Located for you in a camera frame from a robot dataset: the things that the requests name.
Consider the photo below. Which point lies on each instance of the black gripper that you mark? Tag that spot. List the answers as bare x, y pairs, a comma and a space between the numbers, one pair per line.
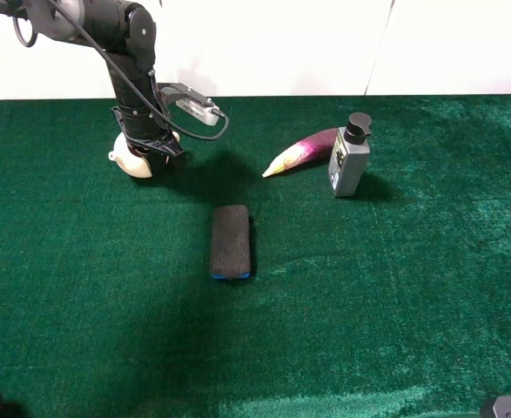
144, 133

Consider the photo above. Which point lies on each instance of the cream ceramic teapot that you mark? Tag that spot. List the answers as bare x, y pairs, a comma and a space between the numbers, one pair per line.
134, 163

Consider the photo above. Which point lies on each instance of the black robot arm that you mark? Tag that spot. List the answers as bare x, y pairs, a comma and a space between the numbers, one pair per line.
124, 34

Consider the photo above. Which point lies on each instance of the black and blue eraser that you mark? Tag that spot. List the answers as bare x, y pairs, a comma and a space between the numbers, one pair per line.
230, 256

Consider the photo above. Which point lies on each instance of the green velvet table cloth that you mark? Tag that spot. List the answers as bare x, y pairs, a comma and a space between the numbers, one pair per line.
394, 302

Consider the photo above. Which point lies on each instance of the purple white eggplant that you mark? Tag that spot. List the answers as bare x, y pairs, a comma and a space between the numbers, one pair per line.
314, 147

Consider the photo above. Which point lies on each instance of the grey pump bottle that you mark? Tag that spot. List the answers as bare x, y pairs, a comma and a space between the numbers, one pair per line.
350, 154

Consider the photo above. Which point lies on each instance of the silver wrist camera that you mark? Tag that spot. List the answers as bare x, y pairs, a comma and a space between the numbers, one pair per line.
191, 101

